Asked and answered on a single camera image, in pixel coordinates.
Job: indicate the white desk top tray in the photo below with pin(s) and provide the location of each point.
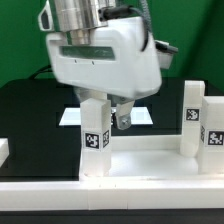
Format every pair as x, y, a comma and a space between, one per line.
153, 157

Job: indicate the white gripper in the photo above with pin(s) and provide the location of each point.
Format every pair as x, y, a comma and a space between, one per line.
115, 63

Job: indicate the white left obstacle block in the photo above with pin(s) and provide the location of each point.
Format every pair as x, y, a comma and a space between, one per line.
4, 150

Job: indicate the white front obstacle rail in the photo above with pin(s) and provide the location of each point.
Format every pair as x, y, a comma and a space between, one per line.
40, 196

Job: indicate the fiducial marker sheet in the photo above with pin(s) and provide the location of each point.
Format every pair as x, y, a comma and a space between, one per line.
139, 116

